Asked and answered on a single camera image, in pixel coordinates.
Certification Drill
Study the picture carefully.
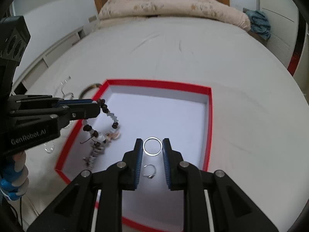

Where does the thin silver bangle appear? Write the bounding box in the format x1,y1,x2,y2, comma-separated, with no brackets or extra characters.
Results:
53,87,74,100

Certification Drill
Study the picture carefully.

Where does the dark olive bangle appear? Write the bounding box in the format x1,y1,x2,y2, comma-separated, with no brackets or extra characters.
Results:
79,83,102,99

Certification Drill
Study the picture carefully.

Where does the dark beaded bracelet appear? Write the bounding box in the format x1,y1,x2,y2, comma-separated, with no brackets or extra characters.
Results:
81,98,122,170

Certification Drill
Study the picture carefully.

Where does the twisted silver hoop earring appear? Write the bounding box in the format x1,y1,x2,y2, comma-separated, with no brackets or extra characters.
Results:
43,140,55,154

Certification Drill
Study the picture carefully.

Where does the plain silver ring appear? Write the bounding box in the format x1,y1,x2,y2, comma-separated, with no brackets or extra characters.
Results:
142,137,162,156

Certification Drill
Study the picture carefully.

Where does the red jewelry box tray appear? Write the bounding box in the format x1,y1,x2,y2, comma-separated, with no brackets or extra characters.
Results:
54,78,213,232

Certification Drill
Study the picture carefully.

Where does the blue white gloved left hand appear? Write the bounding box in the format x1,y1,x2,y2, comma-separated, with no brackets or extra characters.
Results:
1,151,29,201

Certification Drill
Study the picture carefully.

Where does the white low cabinet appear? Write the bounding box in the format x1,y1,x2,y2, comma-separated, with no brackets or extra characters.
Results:
11,27,83,95

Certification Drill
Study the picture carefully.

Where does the white bed sheet mattress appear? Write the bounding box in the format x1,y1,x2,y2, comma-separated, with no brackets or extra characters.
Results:
27,17,308,231

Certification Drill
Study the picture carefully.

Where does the beige floral duvet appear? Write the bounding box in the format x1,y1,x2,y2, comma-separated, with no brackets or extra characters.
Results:
99,0,251,32

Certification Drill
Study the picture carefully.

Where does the blue cloth pile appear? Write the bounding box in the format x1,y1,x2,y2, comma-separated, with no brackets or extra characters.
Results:
244,10,271,41

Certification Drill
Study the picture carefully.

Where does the white wardrobe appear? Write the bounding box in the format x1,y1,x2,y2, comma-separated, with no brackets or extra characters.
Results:
259,0,299,68

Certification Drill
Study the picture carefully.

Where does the small silver open ring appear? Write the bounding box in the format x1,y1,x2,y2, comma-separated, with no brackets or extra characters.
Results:
142,164,157,180

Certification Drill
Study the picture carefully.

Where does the wall switch plate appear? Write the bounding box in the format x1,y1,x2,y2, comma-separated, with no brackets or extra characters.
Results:
88,16,97,23

